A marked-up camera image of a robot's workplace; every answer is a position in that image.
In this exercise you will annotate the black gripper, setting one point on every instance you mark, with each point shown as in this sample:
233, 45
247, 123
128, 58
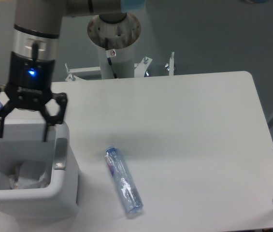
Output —
29, 88

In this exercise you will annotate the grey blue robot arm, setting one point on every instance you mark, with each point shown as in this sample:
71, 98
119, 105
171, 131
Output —
37, 27

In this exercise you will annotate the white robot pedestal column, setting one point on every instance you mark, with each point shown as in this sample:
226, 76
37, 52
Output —
115, 36

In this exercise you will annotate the white plastic trash can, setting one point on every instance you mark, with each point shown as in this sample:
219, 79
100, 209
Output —
22, 141

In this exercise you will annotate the white pedestal base frame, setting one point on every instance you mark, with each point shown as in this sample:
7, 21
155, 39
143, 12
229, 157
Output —
140, 70

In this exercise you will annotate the clear plastic bottle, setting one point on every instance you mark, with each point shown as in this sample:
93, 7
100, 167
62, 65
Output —
123, 180

